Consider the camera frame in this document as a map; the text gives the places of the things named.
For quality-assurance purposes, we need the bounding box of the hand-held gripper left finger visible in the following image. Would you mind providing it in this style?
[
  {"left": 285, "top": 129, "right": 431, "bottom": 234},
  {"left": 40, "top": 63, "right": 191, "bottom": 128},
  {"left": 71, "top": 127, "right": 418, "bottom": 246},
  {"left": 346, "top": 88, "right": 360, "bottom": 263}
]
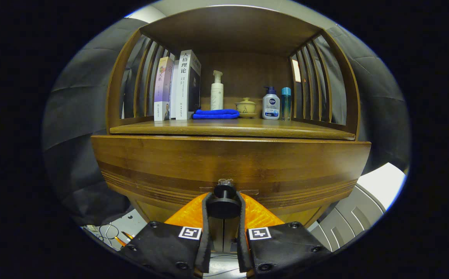
[{"left": 119, "top": 192, "right": 214, "bottom": 279}]

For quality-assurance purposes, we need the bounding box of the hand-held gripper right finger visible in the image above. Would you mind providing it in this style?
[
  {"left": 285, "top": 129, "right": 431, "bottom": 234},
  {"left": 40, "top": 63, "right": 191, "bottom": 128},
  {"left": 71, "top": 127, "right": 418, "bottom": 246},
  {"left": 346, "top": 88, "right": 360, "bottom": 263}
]
[{"left": 235, "top": 191, "right": 332, "bottom": 279}]

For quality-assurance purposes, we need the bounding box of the black drawer knob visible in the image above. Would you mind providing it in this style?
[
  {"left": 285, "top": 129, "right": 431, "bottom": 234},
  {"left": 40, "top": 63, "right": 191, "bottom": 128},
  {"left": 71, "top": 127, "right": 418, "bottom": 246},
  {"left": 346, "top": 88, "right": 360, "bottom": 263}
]
[{"left": 206, "top": 183, "right": 242, "bottom": 219}]

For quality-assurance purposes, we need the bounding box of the brown wooden drawer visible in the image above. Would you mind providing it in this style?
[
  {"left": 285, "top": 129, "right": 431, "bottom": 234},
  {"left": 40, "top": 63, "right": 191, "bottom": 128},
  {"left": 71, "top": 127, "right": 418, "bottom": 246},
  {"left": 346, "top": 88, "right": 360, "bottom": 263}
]
[{"left": 91, "top": 135, "right": 372, "bottom": 229}]

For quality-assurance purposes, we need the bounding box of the wooden countertop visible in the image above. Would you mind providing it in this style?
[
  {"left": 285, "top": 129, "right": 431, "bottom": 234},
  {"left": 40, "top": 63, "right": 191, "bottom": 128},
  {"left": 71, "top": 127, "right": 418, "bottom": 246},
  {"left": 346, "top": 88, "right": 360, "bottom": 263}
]
[{"left": 109, "top": 117, "right": 356, "bottom": 141}]

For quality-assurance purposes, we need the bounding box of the brown wooden cabinet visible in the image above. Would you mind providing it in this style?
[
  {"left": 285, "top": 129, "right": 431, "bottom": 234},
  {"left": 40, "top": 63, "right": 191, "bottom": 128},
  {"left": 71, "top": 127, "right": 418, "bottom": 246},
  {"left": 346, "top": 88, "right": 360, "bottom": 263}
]
[{"left": 91, "top": 5, "right": 372, "bottom": 252}]

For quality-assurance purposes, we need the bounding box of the grey moulded panel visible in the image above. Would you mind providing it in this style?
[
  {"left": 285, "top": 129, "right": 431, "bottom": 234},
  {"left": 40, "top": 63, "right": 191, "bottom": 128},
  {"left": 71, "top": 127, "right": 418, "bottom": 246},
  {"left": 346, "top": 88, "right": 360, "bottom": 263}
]
[{"left": 310, "top": 184, "right": 385, "bottom": 252}]

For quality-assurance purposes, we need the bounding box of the white box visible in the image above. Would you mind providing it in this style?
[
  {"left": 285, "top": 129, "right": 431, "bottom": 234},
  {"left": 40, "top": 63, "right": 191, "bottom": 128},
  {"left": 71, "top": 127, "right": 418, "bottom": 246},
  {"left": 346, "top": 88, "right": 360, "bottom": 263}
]
[{"left": 358, "top": 162, "right": 407, "bottom": 212}]

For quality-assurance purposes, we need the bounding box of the white blue-capped lotion bottle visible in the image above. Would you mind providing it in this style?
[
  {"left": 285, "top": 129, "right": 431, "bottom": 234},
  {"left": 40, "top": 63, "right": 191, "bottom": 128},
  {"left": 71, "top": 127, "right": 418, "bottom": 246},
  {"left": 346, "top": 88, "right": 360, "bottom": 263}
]
[{"left": 262, "top": 86, "right": 280, "bottom": 120}]

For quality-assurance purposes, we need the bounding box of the teal glass bottle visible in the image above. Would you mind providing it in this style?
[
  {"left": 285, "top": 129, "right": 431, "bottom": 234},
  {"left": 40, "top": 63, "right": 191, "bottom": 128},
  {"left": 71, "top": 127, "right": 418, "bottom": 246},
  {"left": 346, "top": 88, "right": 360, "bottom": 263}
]
[{"left": 281, "top": 87, "right": 292, "bottom": 121}]

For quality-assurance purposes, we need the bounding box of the blue folded cloth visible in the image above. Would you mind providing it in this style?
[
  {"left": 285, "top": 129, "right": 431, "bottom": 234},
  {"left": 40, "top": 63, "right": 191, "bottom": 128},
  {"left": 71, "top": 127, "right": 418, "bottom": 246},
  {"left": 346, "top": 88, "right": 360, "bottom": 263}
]
[{"left": 192, "top": 109, "right": 240, "bottom": 120}]

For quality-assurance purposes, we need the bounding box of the black backdrop cloth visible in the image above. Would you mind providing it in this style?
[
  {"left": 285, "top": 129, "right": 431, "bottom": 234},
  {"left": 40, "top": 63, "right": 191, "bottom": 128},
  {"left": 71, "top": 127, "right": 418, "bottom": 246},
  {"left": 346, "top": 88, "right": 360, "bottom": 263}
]
[{"left": 41, "top": 17, "right": 411, "bottom": 227}]

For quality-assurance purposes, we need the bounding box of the yellow lidded teacup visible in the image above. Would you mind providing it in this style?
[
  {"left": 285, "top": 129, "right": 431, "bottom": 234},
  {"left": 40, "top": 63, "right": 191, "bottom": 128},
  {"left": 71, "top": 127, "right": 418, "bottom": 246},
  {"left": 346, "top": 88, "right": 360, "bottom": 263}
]
[{"left": 235, "top": 98, "right": 258, "bottom": 119}]

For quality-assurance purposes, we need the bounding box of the thin white book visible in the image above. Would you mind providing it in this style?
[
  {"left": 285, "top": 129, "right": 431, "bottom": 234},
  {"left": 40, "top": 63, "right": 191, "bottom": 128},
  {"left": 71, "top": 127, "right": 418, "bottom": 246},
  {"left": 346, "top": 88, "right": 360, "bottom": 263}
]
[{"left": 169, "top": 60, "right": 180, "bottom": 119}]

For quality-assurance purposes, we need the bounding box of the purple book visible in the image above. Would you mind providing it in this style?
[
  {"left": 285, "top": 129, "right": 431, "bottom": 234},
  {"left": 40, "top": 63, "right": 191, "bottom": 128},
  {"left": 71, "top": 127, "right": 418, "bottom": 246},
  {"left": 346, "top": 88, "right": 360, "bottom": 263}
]
[{"left": 154, "top": 57, "right": 174, "bottom": 122}]

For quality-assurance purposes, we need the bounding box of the thick white portrait book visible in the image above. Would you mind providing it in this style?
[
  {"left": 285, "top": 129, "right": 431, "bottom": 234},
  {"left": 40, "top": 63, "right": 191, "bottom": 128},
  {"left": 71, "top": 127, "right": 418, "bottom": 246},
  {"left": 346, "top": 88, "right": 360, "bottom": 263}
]
[{"left": 175, "top": 50, "right": 202, "bottom": 121}]

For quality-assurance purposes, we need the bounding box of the white pump bottle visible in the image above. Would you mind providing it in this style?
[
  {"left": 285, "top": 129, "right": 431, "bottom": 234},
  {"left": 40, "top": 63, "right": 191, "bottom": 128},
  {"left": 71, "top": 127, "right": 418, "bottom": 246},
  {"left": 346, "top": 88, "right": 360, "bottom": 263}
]
[{"left": 210, "top": 70, "right": 224, "bottom": 111}]

